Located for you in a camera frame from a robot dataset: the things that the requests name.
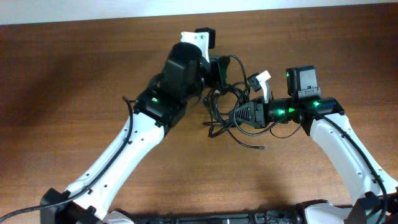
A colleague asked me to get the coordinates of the black USB-A cable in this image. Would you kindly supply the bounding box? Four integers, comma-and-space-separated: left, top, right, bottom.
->
203, 54, 252, 139

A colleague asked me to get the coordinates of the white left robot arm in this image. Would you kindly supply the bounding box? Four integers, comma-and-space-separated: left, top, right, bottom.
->
40, 42, 230, 223

